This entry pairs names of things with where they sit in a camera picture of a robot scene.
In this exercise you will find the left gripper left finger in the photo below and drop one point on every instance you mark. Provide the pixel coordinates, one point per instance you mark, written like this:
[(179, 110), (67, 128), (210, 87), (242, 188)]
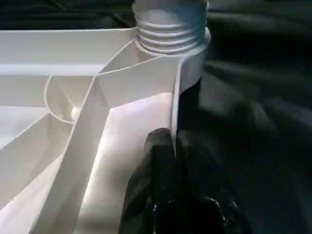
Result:
[(148, 190)]

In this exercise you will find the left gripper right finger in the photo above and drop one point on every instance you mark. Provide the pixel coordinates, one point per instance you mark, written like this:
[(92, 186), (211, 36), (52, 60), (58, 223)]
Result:
[(207, 195)]

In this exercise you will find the white plastic table top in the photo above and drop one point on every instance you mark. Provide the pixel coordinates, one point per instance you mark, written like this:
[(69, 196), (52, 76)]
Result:
[(87, 122)]

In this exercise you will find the white plastic table leg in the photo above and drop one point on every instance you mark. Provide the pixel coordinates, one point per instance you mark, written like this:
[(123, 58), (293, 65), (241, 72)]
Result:
[(170, 24)]

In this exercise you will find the black work mat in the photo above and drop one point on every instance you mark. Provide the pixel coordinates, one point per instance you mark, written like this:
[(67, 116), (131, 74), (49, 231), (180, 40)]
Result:
[(253, 122)]

